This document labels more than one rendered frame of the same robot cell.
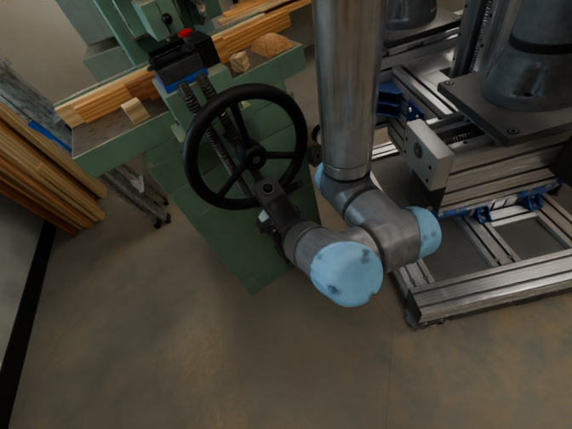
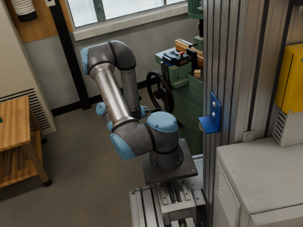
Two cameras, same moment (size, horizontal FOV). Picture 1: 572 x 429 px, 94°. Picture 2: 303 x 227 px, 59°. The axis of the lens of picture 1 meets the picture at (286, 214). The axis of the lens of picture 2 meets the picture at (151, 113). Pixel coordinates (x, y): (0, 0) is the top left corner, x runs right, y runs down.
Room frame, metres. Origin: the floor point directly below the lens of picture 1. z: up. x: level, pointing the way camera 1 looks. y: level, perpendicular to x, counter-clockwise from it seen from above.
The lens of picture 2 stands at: (0.20, -1.31, 1.69)
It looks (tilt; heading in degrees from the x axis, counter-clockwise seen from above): 37 degrees down; 80
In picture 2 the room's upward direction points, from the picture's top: 8 degrees counter-clockwise
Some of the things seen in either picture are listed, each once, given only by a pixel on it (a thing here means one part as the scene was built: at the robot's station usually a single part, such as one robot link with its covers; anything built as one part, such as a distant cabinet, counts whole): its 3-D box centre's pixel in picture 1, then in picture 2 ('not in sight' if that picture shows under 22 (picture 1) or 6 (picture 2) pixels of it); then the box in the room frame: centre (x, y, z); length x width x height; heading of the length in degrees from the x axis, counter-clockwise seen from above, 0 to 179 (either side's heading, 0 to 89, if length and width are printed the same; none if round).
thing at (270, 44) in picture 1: (269, 41); not in sight; (0.80, -0.12, 0.91); 0.12 x 0.09 x 0.03; 16
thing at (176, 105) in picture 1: (197, 94); (176, 68); (0.63, 0.09, 0.91); 0.15 x 0.14 x 0.09; 106
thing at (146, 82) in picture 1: (175, 76); (192, 59); (0.76, 0.14, 0.92); 0.17 x 0.02 x 0.05; 106
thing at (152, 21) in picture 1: (160, 19); (206, 42); (0.84, 0.12, 1.03); 0.14 x 0.07 x 0.09; 16
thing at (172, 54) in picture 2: (183, 58); (175, 58); (0.63, 0.09, 0.99); 0.13 x 0.11 x 0.06; 106
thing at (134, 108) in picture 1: (135, 111); not in sight; (0.65, 0.24, 0.92); 0.04 x 0.03 x 0.04; 113
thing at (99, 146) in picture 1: (196, 100); (187, 70); (0.71, 0.12, 0.87); 0.61 x 0.30 x 0.06; 106
